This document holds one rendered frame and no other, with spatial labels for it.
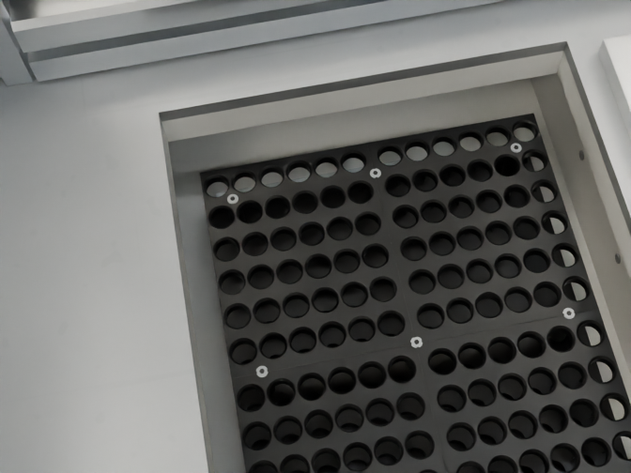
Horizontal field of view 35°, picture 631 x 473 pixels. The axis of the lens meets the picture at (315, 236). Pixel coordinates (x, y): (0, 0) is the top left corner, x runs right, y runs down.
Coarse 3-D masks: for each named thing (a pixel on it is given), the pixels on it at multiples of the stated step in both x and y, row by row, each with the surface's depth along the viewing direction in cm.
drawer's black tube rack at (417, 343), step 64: (320, 192) 51; (384, 192) 50; (448, 192) 50; (512, 192) 53; (256, 256) 49; (320, 256) 49; (384, 256) 52; (448, 256) 49; (512, 256) 49; (576, 256) 49; (256, 320) 48; (320, 320) 48; (384, 320) 51; (448, 320) 47; (512, 320) 47; (576, 320) 47; (256, 384) 46; (320, 384) 49; (384, 384) 46; (448, 384) 46; (512, 384) 49; (576, 384) 49; (256, 448) 48; (320, 448) 45; (384, 448) 48; (448, 448) 45; (512, 448) 45; (576, 448) 44
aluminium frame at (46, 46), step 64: (0, 0) 44; (64, 0) 45; (128, 0) 45; (192, 0) 45; (256, 0) 46; (320, 0) 47; (384, 0) 48; (448, 0) 48; (0, 64) 47; (64, 64) 47; (128, 64) 48
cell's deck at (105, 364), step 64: (512, 0) 50; (576, 0) 50; (192, 64) 49; (256, 64) 49; (320, 64) 48; (384, 64) 48; (448, 64) 48; (512, 64) 50; (576, 64) 48; (0, 128) 48; (64, 128) 47; (128, 128) 47; (192, 128) 49; (0, 192) 46; (64, 192) 46; (128, 192) 46; (0, 256) 45; (64, 256) 44; (128, 256) 44; (0, 320) 43; (64, 320) 43; (128, 320) 43; (192, 320) 46; (0, 384) 42; (64, 384) 42; (128, 384) 42; (192, 384) 42; (0, 448) 41; (64, 448) 41; (128, 448) 41; (192, 448) 41
